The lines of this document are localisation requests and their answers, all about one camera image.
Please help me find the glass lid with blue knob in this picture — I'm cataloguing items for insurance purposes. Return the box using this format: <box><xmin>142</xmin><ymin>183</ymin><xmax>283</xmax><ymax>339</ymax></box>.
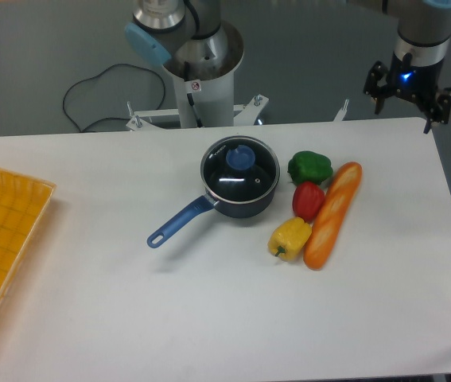
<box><xmin>200</xmin><ymin>136</ymin><xmax>280</xmax><ymax>203</ymax></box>

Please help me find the black floor cable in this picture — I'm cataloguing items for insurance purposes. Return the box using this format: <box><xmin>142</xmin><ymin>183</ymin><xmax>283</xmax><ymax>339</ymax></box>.
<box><xmin>62</xmin><ymin>63</ymin><xmax>167</xmax><ymax>133</ymax></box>

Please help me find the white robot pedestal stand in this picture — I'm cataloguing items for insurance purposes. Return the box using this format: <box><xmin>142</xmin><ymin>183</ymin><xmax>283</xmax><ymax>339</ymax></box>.
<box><xmin>125</xmin><ymin>21</ymin><xmax>269</xmax><ymax>128</ymax></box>

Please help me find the orange baguette bread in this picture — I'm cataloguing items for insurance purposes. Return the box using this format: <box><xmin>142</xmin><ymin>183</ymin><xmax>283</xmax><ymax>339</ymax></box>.
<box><xmin>303</xmin><ymin>162</ymin><xmax>363</xmax><ymax>270</ymax></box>

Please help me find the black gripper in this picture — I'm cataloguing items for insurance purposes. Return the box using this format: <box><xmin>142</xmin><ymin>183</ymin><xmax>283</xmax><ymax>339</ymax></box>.
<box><xmin>364</xmin><ymin>53</ymin><xmax>451</xmax><ymax>134</ymax></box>

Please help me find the yellow bell pepper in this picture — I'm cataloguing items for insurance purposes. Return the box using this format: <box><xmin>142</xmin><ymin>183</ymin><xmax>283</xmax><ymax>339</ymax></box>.
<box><xmin>267</xmin><ymin>216</ymin><xmax>312</xmax><ymax>262</ymax></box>

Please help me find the dark blue saucepan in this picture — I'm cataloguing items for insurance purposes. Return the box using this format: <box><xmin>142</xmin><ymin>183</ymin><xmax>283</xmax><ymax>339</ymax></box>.
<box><xmin>146</xmin><ymin>135</ymin><xmax>282</xmax><ymax>250</ymax></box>

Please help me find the green bell pepper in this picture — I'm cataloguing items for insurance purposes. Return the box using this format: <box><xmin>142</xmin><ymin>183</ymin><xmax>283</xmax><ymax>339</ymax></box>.
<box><xmin>288</xmin><ymin>150</ymin><xmax>333</xmax><ymax>185</ymax></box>

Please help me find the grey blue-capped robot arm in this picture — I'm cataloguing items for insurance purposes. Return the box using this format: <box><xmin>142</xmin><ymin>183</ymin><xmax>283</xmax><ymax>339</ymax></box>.
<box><xmin>124</xmin><ymin>1</ymin><xmax>451</xmax><ymax>131</ymax></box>

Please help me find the red bell pepper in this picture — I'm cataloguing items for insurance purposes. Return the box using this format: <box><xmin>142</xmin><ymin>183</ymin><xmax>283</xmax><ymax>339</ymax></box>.
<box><xmin>292</xmin><ymin>181</ymin><xmax>325</xmax><ymax>222</ymax></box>

